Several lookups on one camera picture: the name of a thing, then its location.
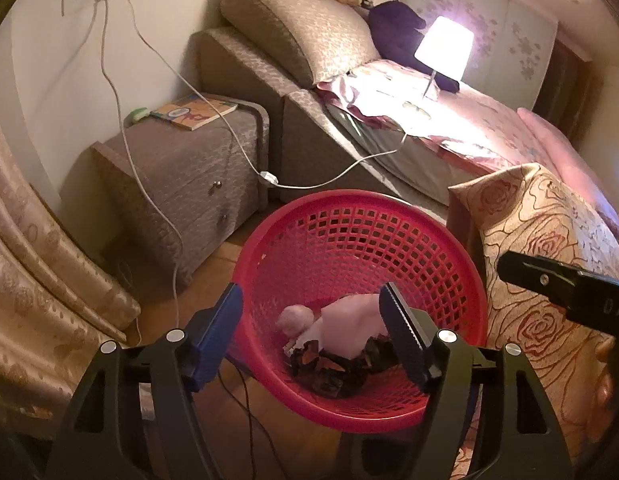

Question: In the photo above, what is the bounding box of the floral sliding door wardrobe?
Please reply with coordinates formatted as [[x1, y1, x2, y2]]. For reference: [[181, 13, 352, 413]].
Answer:
[[404, 0, 560, 93]]

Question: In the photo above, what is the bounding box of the thin black cable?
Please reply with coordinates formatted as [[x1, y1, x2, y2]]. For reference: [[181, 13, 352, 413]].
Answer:
[[224, 360, 273, 480]]

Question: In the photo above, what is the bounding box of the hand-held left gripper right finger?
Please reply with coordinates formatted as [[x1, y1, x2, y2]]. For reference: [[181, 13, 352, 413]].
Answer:
[[379, 281, 575, 480]]

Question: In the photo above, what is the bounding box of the pink folded quilt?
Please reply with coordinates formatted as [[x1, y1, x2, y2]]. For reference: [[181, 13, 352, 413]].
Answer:
[[517, 106, 619, 241]]

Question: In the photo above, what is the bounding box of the white lamp cable with switch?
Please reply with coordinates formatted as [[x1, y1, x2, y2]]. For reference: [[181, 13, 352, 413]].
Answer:
[[102, 0, 425, 191]]

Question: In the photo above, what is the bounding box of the brown upholstered bed frame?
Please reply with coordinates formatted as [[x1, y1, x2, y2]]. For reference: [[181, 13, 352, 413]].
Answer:
[[192, 27, 450, 211]]

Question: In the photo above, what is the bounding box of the brown upholstered bedside cabinet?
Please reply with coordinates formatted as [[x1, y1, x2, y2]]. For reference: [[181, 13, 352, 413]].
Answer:
[[60, 94, 270, 286]]

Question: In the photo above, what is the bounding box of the grey mattress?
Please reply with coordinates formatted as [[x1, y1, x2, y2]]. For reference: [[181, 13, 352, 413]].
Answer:
[[327, 105, 490, 206]]

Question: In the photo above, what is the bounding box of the brown patterned headboard cushion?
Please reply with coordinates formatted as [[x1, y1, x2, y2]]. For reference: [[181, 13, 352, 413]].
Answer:
[[220, 0, 383, 86]]

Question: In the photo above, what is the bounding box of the person's right hand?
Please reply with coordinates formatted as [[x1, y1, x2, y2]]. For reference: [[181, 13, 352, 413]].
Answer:
[[592, 335, 618, 411]]

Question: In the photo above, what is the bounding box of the dark wooden door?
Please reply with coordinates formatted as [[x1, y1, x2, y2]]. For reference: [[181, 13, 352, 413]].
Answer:
[[534, 35, 595, 126]]

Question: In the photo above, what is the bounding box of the dark purple plush toy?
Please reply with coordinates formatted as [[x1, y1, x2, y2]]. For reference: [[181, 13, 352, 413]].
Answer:
[[368, 1, 460, 93]]

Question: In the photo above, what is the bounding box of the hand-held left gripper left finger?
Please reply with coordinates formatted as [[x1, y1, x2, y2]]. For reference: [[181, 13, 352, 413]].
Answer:
[[44, 282, 244, 480]]

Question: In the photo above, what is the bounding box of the colourful picture book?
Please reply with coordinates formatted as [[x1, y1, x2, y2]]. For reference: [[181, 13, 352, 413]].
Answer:
[[150, 94, 239, 132]]

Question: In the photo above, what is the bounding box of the thin white cable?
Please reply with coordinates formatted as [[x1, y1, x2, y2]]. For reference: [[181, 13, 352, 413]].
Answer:
[[97, 0, 183, 346]]

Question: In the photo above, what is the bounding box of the white tissue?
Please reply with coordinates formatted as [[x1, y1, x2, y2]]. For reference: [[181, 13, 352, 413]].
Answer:
[[277, 305, 315, 346]]

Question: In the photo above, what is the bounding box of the white plastic bag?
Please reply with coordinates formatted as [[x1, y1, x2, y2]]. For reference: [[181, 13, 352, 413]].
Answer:
[[309, 294, 390, 361]]

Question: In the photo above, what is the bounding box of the red plastic mesh basket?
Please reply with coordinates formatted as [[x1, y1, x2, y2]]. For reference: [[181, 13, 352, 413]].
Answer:
[[231, 189, 490, 433]]

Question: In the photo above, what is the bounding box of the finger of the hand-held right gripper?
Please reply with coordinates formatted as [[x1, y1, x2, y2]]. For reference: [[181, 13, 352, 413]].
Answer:
[[497, 251, 581, 319]]

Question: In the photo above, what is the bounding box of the pink floral bed sheet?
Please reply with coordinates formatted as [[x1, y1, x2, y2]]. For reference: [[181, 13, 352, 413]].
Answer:
[[317, 59, 590, 196]]

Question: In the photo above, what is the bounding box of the beige rose patterned blanket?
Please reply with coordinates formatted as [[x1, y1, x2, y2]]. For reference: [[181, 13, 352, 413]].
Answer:
[[447, 162, 619, 480]]

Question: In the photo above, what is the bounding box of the beige patterned curtain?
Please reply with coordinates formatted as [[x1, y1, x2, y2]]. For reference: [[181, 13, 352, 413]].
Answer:
[[0, 100, 143, 411]]

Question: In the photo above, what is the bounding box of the table lamp with white shade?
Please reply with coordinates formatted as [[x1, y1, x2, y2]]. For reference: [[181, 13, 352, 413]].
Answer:
[[402, 16, 475, 116]]

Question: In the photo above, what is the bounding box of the dark snack wrapper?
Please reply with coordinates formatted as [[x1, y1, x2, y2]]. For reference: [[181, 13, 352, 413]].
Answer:
[[288, 337, 403, 401]]

